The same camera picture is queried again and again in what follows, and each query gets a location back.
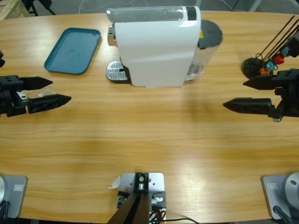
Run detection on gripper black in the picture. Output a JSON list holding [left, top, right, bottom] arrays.
[[0, 75, 72, 118], [223, 69, 299, 123]]

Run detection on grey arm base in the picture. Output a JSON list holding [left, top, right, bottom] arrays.
[[0, 175, 28, 219], [261, 172, 299, 220]]

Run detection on red coffee capsule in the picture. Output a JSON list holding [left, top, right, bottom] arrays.
[[272, 53, 285, 65]]

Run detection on white capsule coffee machine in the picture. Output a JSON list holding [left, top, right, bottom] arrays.
[[107, 6, 202, 89]]

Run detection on teal plastic tray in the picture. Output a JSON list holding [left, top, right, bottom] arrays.
[[43, 27, 103, 76]]

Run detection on clear water tank dark lid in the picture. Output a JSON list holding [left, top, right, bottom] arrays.
[[184, 20, 224, 82]]

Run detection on grey metal leg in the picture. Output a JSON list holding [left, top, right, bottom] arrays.
[[249, 0, 263, 12]]

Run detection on wooden crate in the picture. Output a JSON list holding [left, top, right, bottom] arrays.
[[0, 0, 27, 21]]

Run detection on black stand legs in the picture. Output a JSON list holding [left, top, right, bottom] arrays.
[[22, 0, 57, 16]]

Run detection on white tape tab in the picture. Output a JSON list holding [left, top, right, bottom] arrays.
[[107, 176, 121, 189]]

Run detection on black wire capsule holder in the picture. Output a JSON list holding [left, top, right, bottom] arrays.
[[241, 15, 299, 79]]

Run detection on white floor cable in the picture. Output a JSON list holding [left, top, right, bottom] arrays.
[[78, 0, 113, 14]]

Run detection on black base cable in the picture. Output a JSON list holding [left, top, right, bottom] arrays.
[[0, 201, 11, 220], [272, 205, 294, 224]]

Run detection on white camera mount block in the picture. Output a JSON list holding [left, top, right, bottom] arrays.
[[116, 172, 167, 224]]

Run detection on black cable at mount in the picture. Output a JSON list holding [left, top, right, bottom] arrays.
[[163, 217, 199, 224]]

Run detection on orange cable connector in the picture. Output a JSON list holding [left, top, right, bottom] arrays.
[[149, 209, 167, 221]]

